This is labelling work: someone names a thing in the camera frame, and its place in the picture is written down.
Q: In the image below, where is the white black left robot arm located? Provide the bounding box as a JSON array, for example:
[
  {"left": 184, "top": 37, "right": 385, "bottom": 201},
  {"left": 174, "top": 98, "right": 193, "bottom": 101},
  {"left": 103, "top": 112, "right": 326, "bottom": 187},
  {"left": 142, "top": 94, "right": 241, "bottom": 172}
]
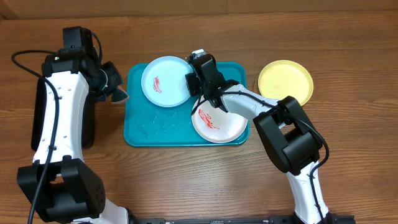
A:
[{"left": 17, "top": 26, "right": 136, "bottom": 223}]

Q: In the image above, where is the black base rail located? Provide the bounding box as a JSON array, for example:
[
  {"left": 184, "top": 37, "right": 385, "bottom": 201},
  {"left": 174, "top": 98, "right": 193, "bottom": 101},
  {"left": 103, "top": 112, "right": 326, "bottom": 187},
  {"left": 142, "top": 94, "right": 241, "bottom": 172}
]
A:
[{"left": 127, "top": 214, "right": 356, "bottom": 224}]

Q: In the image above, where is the black rectangular water tray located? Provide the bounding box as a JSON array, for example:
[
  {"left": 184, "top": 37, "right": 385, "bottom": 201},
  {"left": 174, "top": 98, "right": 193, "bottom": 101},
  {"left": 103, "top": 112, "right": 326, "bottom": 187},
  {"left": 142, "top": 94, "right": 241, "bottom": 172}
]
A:
[{"left": 30, "top": 80, "right": 95, "bottom": 151}]

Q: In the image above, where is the pink green scrub sponge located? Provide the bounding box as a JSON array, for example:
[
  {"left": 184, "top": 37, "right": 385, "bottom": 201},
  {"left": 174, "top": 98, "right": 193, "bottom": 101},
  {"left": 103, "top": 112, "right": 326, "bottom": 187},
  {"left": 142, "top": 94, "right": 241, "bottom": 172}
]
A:
[{"left": 111, "top": 86, "right": 129, "bottom": 104}]

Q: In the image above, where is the yellow plate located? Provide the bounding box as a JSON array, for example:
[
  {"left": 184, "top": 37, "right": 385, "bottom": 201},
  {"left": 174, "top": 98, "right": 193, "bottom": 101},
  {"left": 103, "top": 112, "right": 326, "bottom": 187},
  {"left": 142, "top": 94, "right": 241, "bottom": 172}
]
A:
[{"left": 258, "top": 60, "right": 313, "bottom": 106}]

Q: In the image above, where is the light blue plate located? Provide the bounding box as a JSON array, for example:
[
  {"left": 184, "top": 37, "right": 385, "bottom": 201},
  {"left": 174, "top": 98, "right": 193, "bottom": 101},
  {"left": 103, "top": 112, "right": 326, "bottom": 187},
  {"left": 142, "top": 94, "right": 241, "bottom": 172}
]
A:
[{"left": 141, "top": 56, "right": 193, "bottom": 107}]

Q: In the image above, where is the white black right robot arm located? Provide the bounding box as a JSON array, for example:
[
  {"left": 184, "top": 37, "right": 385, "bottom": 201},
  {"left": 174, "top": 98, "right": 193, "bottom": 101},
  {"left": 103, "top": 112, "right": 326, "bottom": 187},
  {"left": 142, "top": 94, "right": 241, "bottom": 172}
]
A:
[{"left": 186, "top": 50, "right": 330, "bottom": 223}]

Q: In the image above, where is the white plate with red stain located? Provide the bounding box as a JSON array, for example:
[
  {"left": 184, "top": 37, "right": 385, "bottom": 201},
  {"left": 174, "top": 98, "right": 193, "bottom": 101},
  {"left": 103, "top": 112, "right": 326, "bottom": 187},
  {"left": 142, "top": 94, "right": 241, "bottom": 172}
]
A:
[{"left": 191, "top": 101, "right": 250, "bottom": 145}]

